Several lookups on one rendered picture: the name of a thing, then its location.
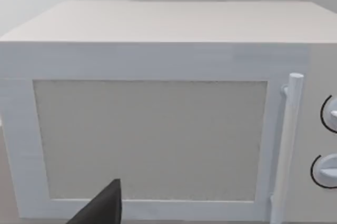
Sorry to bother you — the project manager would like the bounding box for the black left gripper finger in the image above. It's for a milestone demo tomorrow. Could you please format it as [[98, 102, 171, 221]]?
[[65, 178, 123, 224]]

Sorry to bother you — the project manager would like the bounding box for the pale microwave door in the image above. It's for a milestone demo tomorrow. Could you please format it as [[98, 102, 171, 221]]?
[[0, 42, 309, 221]]

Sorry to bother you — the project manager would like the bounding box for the pale microwave oven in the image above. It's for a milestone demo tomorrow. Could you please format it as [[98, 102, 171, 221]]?
[[0, 0, 337, 224]]

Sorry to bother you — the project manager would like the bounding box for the pale microwave knob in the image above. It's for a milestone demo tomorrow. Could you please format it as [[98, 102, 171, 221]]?
[[310, 153, 337, 190], [320, 94, 337, 133]]

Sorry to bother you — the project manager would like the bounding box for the pale microwave door handle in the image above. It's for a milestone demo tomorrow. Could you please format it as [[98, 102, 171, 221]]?
[[269, 73, 304, 224]]

